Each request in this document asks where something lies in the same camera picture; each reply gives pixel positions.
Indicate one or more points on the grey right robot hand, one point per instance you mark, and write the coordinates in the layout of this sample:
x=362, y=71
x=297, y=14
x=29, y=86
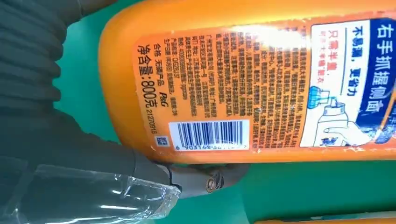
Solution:
x=62, y=148

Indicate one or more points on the green table mat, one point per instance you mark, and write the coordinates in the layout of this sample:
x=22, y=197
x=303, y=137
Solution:
x=80, y=77

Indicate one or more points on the ribbed grey right arm sleeve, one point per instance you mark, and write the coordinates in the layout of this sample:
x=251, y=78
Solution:
x=28, y=55

